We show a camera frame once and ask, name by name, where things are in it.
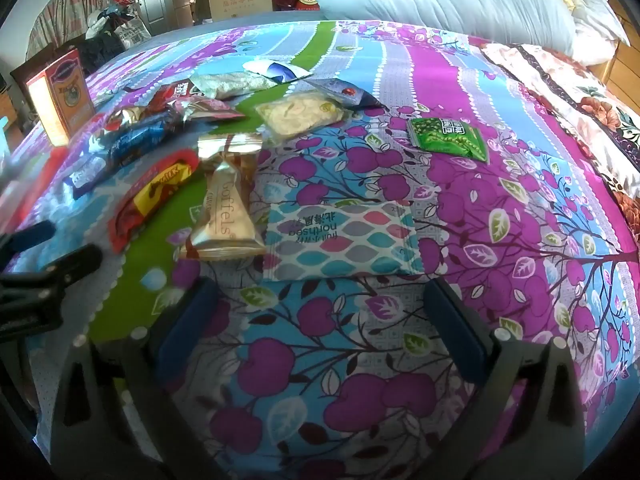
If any white pillow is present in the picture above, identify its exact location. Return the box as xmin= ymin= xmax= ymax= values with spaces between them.
xmin=570 ymin=0 xmax=632 ymax=66

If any red and yellow packet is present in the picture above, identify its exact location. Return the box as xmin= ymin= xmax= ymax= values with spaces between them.
xmin=107 ymin=149 xmax=201 ymax=255

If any pink cake packet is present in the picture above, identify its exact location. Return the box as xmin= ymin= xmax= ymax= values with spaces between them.
xmin=172 ymin=97 xmax=248 ymax=121

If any colourful printed bedsheet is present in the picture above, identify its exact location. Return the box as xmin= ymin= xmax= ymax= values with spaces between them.
xmin=10 ymin=19 xmax=640 ymax=480

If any small gold striped packet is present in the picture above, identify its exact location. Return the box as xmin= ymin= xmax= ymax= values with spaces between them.
xmin=197 ymin=132 xmax=263 ymax=168

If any pale clear cracker packet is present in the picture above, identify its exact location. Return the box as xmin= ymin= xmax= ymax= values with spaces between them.
xmin=255 ymin=91 xmax=347 ymax=142

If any green snack packet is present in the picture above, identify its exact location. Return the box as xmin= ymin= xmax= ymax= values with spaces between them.
xmin=406 ymin=116 xmax=491 ymax=163

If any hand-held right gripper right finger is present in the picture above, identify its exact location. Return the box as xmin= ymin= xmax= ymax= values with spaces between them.
xmin=422 ymin=277 xmax=588 ymax=480

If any floral blanket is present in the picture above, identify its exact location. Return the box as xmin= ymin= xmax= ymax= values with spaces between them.
xmin=482 ymin=42 xmax=640 ymax=241

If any tall gold snack packet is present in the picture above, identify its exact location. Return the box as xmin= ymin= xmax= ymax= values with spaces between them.
xmin=180 ymin=154 xmax=268 ymax=261

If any wooden headboard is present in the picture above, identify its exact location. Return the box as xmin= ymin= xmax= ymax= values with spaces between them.
xmin=587 ymin=0 xmax=640 ymax=101

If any teal leaf-patterned packet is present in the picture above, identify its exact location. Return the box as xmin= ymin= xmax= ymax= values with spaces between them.
xmin=264 ymin=200 xmax=425 ymax=281

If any red and silver packet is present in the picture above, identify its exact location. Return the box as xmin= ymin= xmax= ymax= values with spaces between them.
xmin=89 ymin=106 xmax=151 ymax=153

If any white and blue packet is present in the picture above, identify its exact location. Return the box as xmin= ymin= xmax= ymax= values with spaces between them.
xmin=242 ymin=59 xmax=313 ymax=83

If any pile of bags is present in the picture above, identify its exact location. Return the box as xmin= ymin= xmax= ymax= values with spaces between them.
xmin=80 ymin=0 xmax=152 ymax=73

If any orange cardboard snack box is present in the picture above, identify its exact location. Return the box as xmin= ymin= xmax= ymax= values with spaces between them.
xmin=26 ymin=49 xmax=97 ymax=147

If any blue cookie packet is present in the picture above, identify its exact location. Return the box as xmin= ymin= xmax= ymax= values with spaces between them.
xmin=67 ymin=110 xmax=186 ymax=200

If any light blue duvet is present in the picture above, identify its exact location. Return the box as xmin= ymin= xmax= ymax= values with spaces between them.
xmin=317 ymin=0 xmax=621 ymax=66

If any flat red packet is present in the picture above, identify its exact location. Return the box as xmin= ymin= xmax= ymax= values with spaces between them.
xmin=10 ymin=147 xmax=68 ymax=233

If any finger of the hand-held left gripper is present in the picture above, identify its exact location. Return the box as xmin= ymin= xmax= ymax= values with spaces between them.
xmin=0 ymin=244 xmax=104 ymax=343
xmin=0 ymin=219 xmax=57 ymax=267

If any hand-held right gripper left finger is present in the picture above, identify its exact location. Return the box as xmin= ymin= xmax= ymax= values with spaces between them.
xmin=50 ymin=276 xmax=236 ymax=480

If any striped fabric arched screen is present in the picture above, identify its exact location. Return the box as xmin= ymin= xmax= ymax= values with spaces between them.
xmin=25 ymin=0 xmax=136 ymax=61

